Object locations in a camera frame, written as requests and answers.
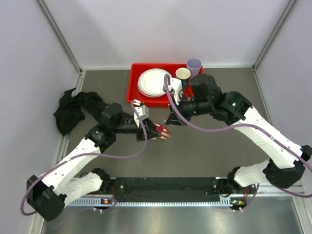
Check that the white paper plates stack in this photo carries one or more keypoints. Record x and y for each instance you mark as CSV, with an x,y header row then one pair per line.
x,y
150,83

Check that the mannequin hand with nails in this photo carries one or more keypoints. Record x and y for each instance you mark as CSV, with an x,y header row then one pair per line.
x,y
166,133

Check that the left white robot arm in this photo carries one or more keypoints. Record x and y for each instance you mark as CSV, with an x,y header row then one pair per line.
x,y
50,193

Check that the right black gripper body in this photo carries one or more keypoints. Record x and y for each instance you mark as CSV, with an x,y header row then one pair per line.
x,y
183,109

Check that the dark green mug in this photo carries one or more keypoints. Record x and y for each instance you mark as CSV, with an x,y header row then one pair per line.
x,y
183,74

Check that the red nail polish bottle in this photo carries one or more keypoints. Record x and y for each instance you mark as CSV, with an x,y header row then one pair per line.
x,y
160,128

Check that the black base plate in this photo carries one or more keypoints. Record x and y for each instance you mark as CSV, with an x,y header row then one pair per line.
x,y
165,189

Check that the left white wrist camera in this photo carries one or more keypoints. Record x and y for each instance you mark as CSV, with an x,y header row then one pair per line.
x,y
141,109

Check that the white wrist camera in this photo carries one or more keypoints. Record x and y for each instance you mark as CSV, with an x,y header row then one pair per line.
x,y
175,88
141,109

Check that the black sleeve cloth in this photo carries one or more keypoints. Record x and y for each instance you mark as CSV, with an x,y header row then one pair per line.
x,y
69,112

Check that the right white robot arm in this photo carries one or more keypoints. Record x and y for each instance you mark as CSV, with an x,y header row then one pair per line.
x,y
287,160

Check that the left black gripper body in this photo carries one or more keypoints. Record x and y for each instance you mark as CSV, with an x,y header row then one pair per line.
x,y
140,133

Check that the red plastic tray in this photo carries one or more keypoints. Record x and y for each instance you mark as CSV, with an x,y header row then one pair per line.
x,y
136,70

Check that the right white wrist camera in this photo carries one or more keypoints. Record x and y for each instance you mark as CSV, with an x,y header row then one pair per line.
x,y
175,88

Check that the lavender plastic cup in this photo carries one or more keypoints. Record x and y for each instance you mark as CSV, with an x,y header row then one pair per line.
x,y
194,65

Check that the grey slotted cable duct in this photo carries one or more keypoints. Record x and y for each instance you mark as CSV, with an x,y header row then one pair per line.
x,y
104,203

